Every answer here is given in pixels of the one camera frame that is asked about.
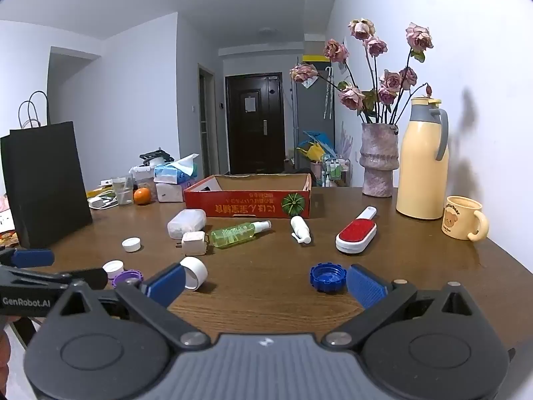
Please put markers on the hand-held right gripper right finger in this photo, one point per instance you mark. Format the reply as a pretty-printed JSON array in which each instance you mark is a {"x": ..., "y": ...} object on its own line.
[{"x": 366, "y": 291}]

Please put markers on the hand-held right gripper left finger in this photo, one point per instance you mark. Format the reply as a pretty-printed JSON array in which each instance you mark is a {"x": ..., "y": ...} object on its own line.
[{"x": 166, "y": 285}]

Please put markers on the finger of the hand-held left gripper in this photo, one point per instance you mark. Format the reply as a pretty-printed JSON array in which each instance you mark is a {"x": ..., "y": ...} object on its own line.
[
  {"x": 33, "y": 257},
  {"x": 89, "y": 278}
]

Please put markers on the white ribbed bottle cap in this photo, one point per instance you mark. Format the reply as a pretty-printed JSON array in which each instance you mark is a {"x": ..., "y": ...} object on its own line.
[{"x": 113, "y": 268}]

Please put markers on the small white cup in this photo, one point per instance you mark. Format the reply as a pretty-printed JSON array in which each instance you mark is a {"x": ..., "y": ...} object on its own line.
[{"x": 196, "y": 273}]

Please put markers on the purple bottle cap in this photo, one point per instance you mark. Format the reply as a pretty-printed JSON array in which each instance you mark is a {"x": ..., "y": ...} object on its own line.
[{"x": 127, "y": 277}]

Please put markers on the white translucent plastic box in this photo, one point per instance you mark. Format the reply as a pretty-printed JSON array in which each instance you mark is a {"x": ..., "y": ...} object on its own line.
[{"x": 186, "y": 223}]

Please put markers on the green spray bottle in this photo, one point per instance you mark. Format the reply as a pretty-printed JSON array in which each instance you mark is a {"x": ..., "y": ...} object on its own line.
[{"x": 233, "y": 234}]

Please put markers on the red cardboard box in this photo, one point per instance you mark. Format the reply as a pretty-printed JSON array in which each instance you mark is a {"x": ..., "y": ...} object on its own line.
[{"x": 250, "y": 207}]

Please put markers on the blue bottle cap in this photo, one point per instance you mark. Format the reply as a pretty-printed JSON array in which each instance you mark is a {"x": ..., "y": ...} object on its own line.
[{"x": 328, "y": 278}]

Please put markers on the white charger plug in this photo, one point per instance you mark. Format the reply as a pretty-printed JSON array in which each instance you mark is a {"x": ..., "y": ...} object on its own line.
[{"x": 194, "y": 243}]

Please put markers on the white flat bottle cap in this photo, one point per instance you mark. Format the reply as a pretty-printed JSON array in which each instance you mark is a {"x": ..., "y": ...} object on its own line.
[{"x": 131, "y": 244}]

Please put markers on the red and white lint brush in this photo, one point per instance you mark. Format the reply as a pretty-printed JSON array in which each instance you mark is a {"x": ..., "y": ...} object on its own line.
[{"x": 357, "y": 233}]

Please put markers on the black paper bag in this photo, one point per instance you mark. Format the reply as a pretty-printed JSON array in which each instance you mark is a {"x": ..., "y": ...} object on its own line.
[{"x": 46, "y": 183}]

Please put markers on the white small bottle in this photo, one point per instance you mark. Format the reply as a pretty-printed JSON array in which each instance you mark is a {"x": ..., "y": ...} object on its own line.
[{"x": 300, "y": 228}]

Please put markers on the drinking glass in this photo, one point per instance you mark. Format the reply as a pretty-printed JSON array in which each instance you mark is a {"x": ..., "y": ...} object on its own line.
[{"x": 123, "y": 191}]

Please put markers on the orange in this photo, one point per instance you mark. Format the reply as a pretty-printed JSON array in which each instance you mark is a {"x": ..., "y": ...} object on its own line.
[{"x": 142, "y": 196}]

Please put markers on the white tissue box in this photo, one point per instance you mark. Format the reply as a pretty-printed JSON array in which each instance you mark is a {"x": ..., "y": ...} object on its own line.
[{"x": 170, "y": 192}]

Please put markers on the clear container with white lid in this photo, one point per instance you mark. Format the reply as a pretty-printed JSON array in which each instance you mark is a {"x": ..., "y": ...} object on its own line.
[{"x": 143, "y": 179}]

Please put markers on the blue tissue pack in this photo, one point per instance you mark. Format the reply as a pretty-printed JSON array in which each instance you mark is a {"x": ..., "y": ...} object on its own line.
[{"x": 173, "y": 171}]

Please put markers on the yellow mug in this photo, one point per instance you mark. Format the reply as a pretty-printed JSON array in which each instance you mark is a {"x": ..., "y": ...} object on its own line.
[{"x": 458, "y": 218}]

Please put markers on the rolling cart with bottles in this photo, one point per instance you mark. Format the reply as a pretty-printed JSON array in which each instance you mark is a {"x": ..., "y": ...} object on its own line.
[{"x": 335, "y": 171}]

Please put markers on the black folding stand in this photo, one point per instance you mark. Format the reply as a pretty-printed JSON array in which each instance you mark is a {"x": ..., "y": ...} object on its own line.
[{"x": 156, "y": 156}]

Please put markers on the pink bucket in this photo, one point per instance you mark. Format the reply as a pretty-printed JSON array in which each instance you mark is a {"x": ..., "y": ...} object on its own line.
[{"x": 316, "y": 171}]

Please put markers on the pink ceramic vase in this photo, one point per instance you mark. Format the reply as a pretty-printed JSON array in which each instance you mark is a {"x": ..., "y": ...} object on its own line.
[{"x": 377, "y": 158}]

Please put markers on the yellow thermos jug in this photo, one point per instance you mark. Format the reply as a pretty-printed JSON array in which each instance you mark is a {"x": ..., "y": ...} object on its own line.
[{"x": 420, "y": 166}]

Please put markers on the yellow bag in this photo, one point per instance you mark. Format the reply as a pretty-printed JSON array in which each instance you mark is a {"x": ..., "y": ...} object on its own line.
[{"x": 311, "y": 152}]

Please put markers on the dark entrance door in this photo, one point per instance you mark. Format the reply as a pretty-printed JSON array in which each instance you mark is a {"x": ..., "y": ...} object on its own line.
[{"x": 255, "y": 133}]

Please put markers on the grey fridge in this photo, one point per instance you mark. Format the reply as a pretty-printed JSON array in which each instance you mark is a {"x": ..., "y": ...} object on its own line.
[{"x": 310, "y": 112}]

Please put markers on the white paper notice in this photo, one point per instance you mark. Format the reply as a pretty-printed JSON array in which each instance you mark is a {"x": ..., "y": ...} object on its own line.
[{"x": 250, "y": 104}]

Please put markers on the bunch of dried pink roses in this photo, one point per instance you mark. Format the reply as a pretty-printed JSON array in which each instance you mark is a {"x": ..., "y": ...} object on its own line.
[{"x": 391, "y": 83}]

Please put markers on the clear plastic bag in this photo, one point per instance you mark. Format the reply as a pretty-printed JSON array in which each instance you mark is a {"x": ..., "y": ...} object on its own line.
[{"x": 308, "y": 83}]

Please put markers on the yellow box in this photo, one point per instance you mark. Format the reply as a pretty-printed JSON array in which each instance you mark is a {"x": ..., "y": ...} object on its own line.
[{"x": 314, "y": 58}]

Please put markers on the purple wall decoration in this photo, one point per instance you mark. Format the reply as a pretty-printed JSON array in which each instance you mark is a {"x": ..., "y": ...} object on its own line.
[{"x": 344, "y": 143}]

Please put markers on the side door frame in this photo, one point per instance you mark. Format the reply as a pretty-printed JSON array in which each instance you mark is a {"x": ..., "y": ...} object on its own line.
[{"x": 207, "y": 121}]

